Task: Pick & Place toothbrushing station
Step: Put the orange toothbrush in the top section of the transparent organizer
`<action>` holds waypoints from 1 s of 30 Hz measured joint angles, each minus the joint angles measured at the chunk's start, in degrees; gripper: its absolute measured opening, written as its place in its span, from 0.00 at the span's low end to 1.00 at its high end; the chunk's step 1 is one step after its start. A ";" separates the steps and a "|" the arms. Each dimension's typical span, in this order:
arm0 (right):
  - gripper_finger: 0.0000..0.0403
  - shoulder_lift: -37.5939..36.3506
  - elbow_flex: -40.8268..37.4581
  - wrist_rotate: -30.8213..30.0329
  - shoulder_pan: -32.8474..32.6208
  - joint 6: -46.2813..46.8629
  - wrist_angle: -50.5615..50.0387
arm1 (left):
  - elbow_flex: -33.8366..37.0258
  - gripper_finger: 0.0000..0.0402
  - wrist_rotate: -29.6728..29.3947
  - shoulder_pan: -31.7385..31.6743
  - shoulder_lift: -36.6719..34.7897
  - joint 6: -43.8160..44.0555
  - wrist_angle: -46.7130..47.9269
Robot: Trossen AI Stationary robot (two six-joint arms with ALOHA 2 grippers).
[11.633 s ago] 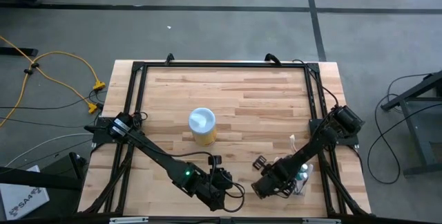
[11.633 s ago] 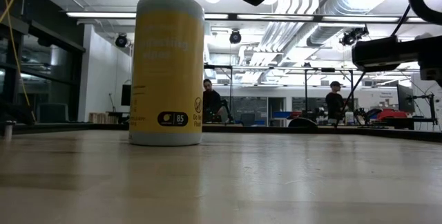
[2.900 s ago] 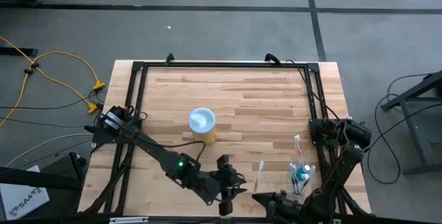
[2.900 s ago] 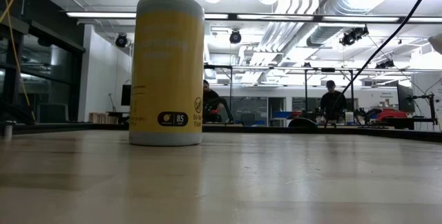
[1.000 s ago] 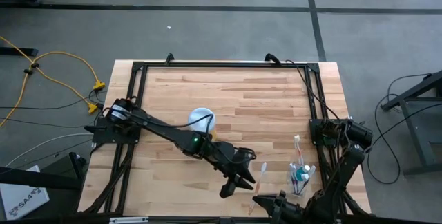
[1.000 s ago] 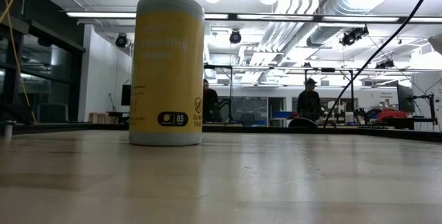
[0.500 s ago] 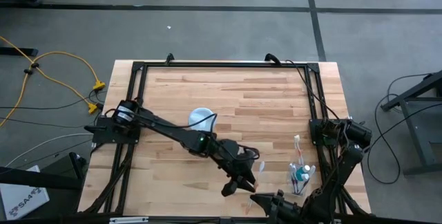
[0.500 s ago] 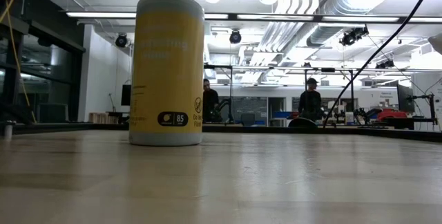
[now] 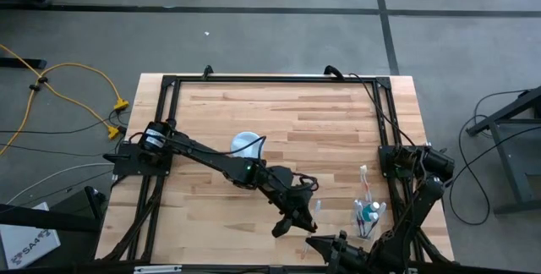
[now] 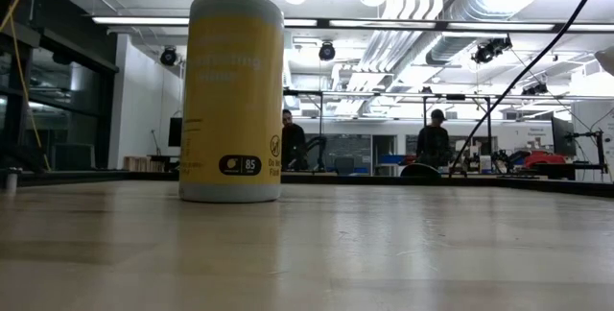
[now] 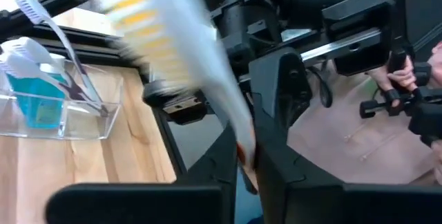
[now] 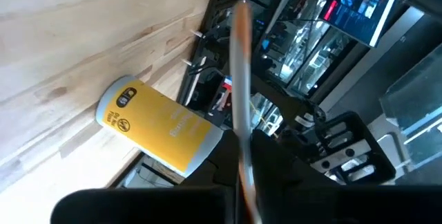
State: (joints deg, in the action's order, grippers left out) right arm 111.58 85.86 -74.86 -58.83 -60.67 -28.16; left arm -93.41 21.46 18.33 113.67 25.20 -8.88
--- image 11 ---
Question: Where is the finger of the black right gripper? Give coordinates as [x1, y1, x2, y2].
[248, 47, 314, 139]

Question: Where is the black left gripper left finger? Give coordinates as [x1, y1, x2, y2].
[182, 123, 240, 224]

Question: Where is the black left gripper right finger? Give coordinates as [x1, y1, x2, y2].
[253, 127, 347, 224]

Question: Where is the blurred foreground toothbrush handle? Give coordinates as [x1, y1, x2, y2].
[81, 0, 259, 171]

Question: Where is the wide teal mouthwash bottle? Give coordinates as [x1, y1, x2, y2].
[5, 63, 68, 130]

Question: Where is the person's hand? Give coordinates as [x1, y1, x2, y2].
[367, 55, 419, 108]

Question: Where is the person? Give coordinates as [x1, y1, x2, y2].
[286, 40, 442, 187]

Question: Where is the clear acrylic organiser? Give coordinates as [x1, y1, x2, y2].
[0, 59, 124, 141]

